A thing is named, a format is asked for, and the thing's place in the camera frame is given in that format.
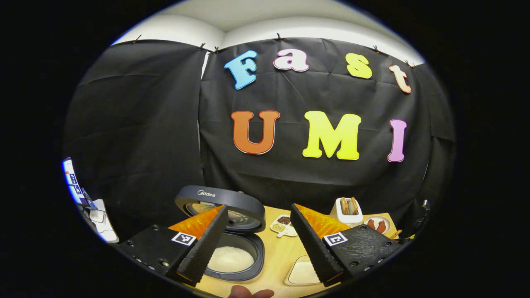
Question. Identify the white sectioned grain dish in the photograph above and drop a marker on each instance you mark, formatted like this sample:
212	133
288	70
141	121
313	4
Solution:
282	225

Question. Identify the brown meat piece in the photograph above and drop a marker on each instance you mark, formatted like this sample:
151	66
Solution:
371	224
381	226

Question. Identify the white toaster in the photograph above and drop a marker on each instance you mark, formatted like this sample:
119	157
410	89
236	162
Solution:
348	217

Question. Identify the black backdrop cloth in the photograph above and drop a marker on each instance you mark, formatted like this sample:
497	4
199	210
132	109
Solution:
145	124

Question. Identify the clear tray of rice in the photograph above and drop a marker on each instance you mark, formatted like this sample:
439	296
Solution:
304	273

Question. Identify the toast slice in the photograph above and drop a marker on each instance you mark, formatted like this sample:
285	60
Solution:
344	205
354	205

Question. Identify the blue white printed board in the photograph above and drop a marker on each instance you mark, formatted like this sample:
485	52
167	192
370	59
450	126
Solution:
72	182

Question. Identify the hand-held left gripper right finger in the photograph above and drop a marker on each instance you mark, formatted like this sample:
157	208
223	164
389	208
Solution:
310	248

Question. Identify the dark grey rice cooker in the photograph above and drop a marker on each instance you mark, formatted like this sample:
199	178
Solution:
240	200

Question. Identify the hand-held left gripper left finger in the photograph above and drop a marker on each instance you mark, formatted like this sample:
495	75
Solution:
207	248

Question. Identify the white round plate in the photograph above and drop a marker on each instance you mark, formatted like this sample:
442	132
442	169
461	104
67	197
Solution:
377	218

